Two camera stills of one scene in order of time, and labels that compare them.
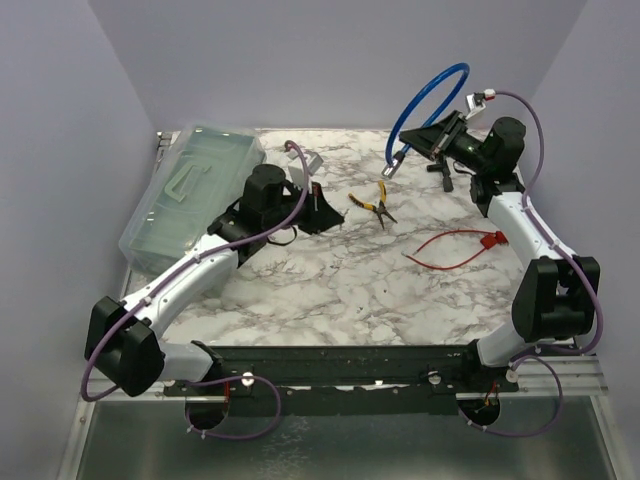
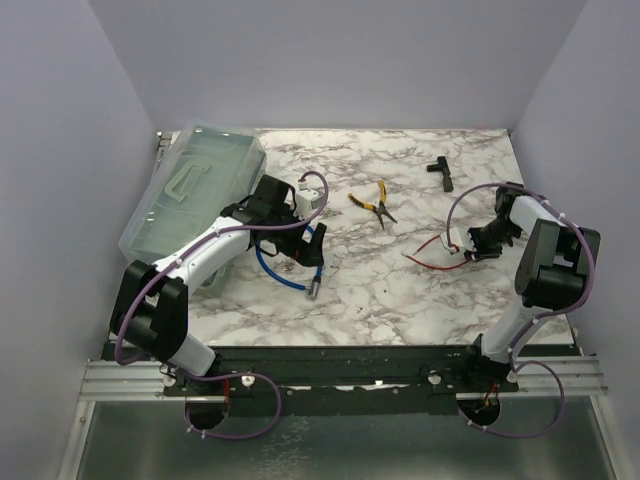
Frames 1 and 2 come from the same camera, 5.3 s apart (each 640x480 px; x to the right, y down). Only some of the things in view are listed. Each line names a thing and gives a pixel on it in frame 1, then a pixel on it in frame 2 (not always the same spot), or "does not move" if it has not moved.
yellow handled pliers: x=380 y=209 does not move
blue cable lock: x=393 y=163 to x=316 y=280
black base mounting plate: x=346 y=379 does not move
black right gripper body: x=459 y=146 to x=488 y=241
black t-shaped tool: x=444 y=168 does not move
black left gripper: x=322 y=215 to x=308 y=253
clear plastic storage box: x=198 y=179 does not move
